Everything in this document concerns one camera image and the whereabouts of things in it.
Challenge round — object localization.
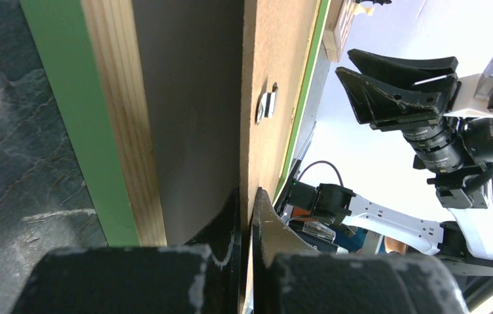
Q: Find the black chess piece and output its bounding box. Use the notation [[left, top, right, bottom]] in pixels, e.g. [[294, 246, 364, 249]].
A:
[[355, 0, 392, 6]]

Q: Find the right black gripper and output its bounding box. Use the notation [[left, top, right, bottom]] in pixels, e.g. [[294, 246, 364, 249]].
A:
[[335, 49, 465, 173]]

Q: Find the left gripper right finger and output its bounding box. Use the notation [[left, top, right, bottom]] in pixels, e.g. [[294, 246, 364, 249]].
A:
[[251, 188, 467, 313]]

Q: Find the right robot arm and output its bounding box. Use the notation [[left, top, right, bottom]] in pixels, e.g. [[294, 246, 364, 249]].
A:
[[276, 49, 493, 277]]

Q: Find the brown frame backing board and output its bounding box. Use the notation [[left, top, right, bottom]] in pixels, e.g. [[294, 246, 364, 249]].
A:
[[240, 1, 329, 313]]

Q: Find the white chess piece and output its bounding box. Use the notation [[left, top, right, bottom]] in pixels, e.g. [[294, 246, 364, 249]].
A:
[[354, 4, 374, 16]]

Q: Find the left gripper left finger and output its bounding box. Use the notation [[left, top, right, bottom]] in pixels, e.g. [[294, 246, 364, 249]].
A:
[[12, 189, 241, 313]]

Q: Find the light wooden picture frame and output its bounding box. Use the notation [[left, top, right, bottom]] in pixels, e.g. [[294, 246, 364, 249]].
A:
[[20, 0, 331, 248]]

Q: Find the wooden chessboard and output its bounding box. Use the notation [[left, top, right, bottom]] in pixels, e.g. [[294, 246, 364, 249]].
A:
[[322, 0, 357, 63]]

